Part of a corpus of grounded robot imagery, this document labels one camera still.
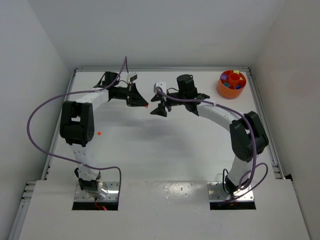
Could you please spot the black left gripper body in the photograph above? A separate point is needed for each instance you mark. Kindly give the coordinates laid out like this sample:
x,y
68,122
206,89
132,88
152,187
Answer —
x,y
129,93

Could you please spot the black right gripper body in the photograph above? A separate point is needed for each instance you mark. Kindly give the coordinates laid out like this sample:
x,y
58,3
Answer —
x,y
163,104

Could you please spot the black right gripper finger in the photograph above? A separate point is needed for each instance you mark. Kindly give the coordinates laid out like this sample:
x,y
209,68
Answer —
x,y
157,98
159,111

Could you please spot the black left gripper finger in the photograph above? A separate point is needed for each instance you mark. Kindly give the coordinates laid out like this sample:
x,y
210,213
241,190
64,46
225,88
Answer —
x,y
140,103
136,94

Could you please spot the teal lego brick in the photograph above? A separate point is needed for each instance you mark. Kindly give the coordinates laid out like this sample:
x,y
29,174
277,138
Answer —
x,y
226,85

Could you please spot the purple lego brick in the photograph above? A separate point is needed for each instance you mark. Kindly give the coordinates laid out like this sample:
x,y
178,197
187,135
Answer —
x,y
224,76

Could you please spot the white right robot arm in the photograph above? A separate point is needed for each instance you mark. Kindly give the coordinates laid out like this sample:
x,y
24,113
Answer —
x,y
247,134

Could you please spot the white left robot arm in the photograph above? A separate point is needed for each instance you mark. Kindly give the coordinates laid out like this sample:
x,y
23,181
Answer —
x,y
77,125

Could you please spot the orange divided round container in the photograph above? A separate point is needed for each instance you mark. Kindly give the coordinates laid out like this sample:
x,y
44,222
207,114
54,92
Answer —
x,y
237,84

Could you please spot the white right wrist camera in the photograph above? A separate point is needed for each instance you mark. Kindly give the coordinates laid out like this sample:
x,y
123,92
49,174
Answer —
x,y
162,86

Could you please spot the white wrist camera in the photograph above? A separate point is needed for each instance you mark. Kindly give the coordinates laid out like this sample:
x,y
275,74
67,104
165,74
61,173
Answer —
x,y
162,86
131,76

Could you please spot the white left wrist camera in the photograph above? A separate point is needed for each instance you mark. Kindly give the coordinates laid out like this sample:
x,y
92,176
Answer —
x,y
131,76

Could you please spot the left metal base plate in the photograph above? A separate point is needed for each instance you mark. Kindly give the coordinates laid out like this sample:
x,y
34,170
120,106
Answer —
x,y
107,192

